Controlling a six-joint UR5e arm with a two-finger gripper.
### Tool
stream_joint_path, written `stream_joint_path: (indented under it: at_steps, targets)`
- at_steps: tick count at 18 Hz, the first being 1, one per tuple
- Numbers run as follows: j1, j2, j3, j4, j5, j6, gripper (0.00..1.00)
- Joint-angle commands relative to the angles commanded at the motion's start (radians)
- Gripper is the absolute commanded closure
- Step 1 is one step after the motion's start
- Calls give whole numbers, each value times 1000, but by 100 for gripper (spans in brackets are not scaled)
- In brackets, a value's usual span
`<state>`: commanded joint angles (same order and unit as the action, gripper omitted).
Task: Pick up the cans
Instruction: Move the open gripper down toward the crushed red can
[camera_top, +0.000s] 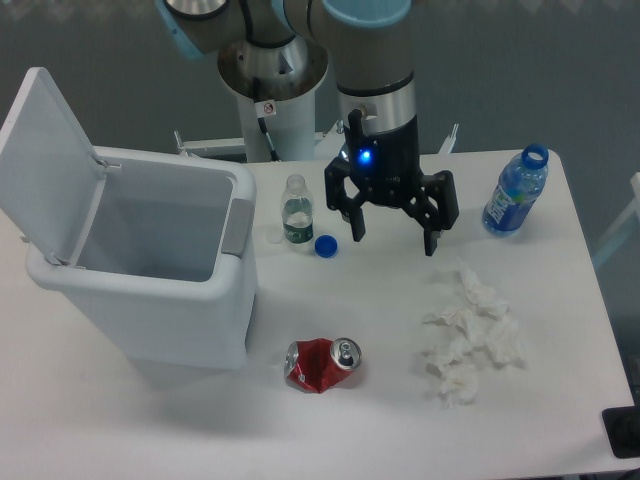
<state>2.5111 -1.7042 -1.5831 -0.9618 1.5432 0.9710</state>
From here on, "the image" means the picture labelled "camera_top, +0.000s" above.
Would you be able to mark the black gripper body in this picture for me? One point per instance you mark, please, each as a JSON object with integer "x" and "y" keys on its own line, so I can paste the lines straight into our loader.
{"x": 384, "y": 166}

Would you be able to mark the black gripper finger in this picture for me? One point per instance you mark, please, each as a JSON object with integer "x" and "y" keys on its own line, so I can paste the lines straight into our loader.
{"x": 337, "y": 198}
{"x": 431, "y": 200}

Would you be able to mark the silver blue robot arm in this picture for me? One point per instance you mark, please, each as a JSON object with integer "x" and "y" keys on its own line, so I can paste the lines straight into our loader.
{"x": 367, "y": 44}

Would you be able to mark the clear plastic bottle green label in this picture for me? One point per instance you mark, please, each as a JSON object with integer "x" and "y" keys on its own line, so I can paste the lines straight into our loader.
{"x": 297, "y": 214}

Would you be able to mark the blue bottle cap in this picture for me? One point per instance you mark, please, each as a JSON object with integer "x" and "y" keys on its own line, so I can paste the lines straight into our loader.
{"x": 326, "y": 246}

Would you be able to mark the blue plastic bottle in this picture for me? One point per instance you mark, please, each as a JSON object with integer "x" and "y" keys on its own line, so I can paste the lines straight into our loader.
{"x": 519, "y": 185}

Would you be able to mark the crumpled white tissue upper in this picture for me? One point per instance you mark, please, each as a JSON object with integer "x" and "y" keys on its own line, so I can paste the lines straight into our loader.
{"x": 481, "y": 299}

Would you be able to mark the crumpled white tissue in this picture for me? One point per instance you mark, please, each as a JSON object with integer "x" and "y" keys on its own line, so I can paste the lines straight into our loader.
{"x": 481, "y": 299}
{"x": 465, "y": 342}

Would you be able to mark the crumpled white tissue lower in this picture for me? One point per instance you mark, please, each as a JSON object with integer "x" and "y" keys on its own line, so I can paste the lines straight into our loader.
{"x": 465, "y": 342}

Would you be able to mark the crushed red soda can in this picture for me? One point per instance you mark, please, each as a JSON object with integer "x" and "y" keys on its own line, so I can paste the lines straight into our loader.
{"x": 319, "y": 364}

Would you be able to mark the white trash bin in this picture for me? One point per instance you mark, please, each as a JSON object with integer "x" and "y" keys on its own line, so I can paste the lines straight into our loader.
{"x": 168, "y": 271}

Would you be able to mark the black device at edge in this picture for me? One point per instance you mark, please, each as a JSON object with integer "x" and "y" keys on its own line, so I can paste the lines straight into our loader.
{"x": 622, "y": 429}

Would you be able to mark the white trash bin lid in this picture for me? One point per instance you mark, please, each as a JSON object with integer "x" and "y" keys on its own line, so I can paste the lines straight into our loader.
{"x": 52, "y": 177}

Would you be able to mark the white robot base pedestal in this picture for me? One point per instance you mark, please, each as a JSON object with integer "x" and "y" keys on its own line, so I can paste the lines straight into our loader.
{"x": 275, "y": 94}

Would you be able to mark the white frame at right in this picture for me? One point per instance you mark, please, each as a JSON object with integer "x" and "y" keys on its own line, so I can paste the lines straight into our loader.
{"x": 620, "y": 230}

